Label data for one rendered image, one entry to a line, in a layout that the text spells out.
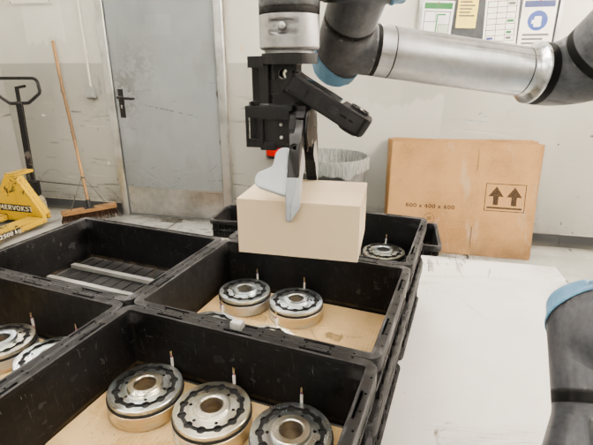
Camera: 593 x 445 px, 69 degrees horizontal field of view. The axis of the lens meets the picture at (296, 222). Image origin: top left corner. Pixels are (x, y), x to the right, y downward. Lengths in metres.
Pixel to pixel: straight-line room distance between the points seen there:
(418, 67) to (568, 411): 0.49
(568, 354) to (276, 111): 0.46
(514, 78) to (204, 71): 3.14
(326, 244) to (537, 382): 0.60
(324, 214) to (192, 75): 3.27
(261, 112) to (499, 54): 0.38
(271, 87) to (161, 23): 3.32
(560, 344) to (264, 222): 0.40
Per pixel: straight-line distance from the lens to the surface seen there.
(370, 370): 0.57
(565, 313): 0.64
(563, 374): 0.63
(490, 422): 0.89
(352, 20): 0.63
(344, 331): 0.81
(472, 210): 3.38
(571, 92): 0.81
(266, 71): 0.58
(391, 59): 0.69
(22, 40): 4.69
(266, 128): 0.57
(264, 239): 0.58
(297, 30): 0.55
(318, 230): 0.55
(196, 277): 0.86
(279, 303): 0.83
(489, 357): 1.05
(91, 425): 0.70
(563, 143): 3.65
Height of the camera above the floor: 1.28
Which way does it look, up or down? 20 degrees down
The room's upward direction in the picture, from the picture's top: straight up
